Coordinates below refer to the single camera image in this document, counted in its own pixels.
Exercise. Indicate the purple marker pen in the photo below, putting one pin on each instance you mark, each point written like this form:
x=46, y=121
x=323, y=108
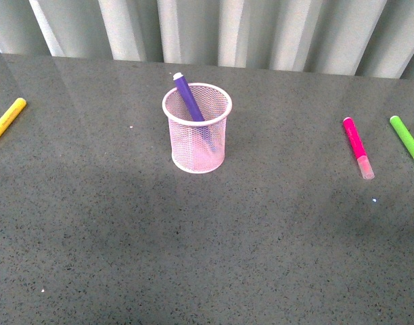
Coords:
x=193, y=108

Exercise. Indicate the pink marker pen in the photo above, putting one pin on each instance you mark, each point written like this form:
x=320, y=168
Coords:
x=358, y=148

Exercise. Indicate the pink mesh pen cup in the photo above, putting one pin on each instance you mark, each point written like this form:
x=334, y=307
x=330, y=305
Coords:
x=198, y=147

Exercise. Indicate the green marker pen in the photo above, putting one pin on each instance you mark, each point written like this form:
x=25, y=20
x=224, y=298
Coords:
x=403, y=133

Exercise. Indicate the yellow marker pen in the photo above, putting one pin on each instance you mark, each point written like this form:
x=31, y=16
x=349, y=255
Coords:
x=11, y=113

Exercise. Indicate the grey pleated curtain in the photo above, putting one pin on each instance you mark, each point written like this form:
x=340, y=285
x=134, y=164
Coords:
x=364, y=38

